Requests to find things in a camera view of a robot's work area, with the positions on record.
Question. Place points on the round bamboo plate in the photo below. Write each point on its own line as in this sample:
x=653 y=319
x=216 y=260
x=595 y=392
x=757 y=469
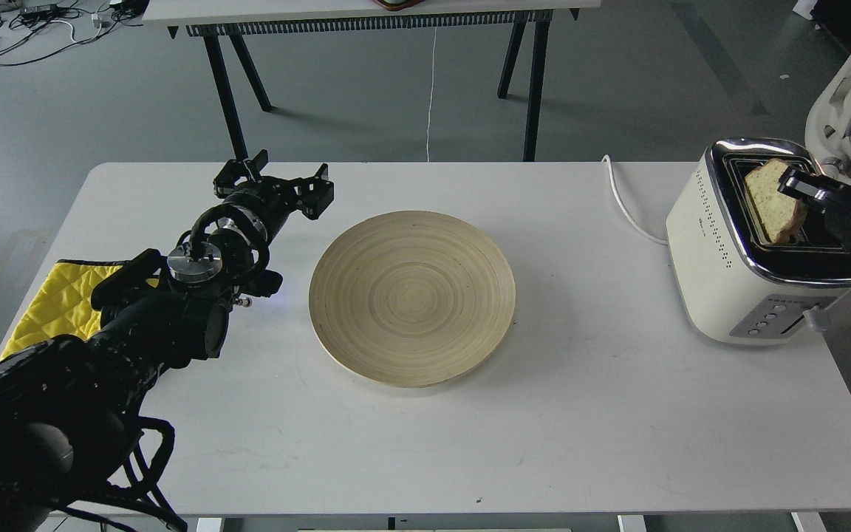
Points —
x=412 y=298

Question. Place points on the background table with black legs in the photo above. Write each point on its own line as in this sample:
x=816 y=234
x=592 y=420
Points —
x=234 y=20

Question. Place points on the cream chrome toaster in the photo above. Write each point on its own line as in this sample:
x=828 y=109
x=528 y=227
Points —
x=736 y=286

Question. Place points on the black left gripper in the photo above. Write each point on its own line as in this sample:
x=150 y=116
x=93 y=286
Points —
x=272 y=200

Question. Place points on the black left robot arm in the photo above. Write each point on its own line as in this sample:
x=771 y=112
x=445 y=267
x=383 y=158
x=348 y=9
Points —
x=70 y=423

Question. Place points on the yellow quilted cloth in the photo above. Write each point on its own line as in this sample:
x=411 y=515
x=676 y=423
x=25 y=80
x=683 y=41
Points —
x=62 y=305

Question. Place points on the slice of bread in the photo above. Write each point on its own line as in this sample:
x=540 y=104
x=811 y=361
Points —
x=780 y=216

